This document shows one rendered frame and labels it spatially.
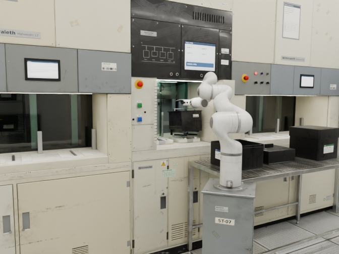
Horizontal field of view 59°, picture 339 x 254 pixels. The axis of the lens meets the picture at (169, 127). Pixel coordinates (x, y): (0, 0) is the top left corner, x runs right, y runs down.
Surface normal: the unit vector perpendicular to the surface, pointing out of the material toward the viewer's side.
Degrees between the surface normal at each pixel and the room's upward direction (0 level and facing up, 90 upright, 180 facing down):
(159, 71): 90
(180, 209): 90
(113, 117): 90
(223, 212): 90
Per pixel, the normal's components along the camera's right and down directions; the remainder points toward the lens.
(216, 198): -0.29, 0.10
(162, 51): 0.47, 0.09
